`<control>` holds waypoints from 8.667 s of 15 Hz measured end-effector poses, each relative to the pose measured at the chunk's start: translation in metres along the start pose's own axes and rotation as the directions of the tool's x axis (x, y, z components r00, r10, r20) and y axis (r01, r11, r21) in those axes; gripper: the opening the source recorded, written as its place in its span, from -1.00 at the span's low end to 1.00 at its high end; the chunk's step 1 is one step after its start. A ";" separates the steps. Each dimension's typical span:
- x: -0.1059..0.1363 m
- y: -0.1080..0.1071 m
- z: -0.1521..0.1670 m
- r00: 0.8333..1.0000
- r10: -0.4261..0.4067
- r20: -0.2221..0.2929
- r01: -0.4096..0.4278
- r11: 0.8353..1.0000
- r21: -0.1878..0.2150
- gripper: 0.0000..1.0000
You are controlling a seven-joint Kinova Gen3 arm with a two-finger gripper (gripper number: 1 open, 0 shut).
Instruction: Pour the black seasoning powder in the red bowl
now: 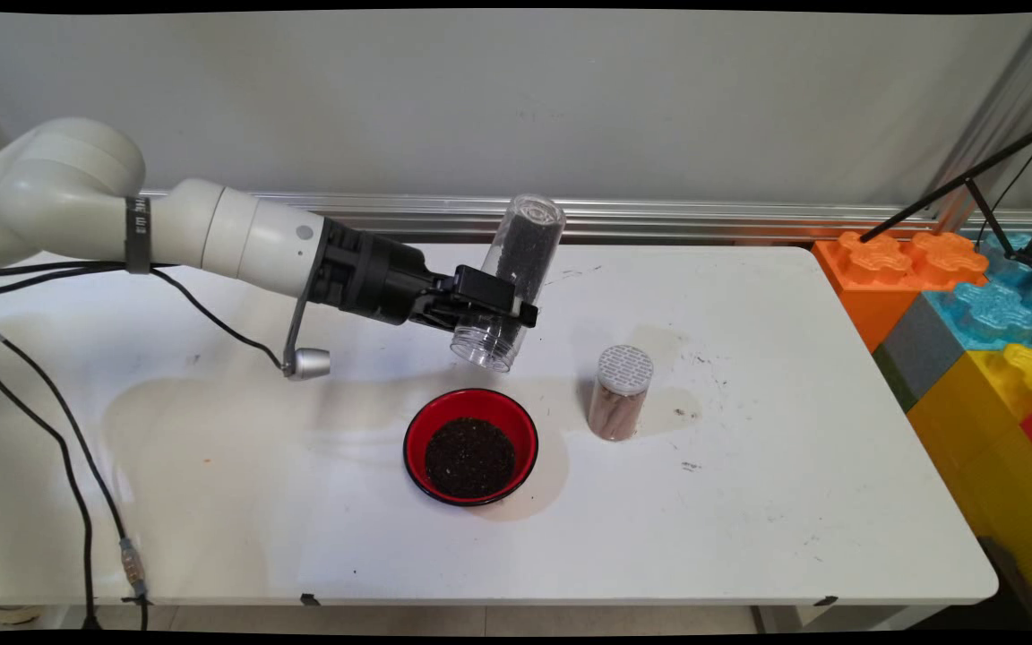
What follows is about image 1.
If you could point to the aluminium rail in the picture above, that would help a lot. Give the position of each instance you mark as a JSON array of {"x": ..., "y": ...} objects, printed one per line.
[{"x": 659, "y": 215}]

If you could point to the blue giant toy block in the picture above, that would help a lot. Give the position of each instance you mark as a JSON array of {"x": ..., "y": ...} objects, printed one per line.
[{"x": 991, "y": 313}]

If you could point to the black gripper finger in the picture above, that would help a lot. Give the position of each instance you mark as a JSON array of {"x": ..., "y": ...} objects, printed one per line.
[{"x": 485, "y": 296}]

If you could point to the grey giant toy block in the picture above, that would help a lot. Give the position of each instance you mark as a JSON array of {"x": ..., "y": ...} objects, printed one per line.
[{"x": 919, "y": 354}]

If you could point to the black tripod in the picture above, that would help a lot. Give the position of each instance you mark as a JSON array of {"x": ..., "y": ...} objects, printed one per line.
[{"x": 946, "y": 191}]

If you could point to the red bowl with black rim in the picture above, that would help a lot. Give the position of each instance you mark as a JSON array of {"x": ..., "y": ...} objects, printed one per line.
[{"x": 426, "y": 421}]

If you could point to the black seeds in red bowl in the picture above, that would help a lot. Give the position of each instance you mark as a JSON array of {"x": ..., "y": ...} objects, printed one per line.
[{"x": 471, "y": 457}]

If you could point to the orange giant toy block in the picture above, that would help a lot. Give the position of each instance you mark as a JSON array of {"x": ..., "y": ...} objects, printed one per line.
[{"x": 874, "y": 296}]

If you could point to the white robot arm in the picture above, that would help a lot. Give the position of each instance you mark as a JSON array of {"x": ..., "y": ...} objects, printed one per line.
[{"x": 211, "y": 233}]

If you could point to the yellow giant toy block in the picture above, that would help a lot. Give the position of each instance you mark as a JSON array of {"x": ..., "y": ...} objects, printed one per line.
[{"x": 973, "y": 448}]

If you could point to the black seeds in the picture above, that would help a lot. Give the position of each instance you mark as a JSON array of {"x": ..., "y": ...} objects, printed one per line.
[
  {"x": 529, "y": 246},
  {"x": 471, "y": 457}
]

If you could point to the jar with white patterned lid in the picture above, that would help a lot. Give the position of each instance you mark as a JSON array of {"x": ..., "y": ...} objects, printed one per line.
[{"x": 619, "y": 403}]

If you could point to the clear plastic jar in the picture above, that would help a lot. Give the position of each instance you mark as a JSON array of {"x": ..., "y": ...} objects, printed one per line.
[{"x": 480, "y": 345}]

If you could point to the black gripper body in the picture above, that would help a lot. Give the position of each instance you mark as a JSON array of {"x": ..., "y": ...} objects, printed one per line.
[{"x": 373, "y": 278}]

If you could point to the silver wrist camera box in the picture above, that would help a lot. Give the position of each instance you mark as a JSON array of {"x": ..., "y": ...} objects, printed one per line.
[{"x": 312, "y": 363}]

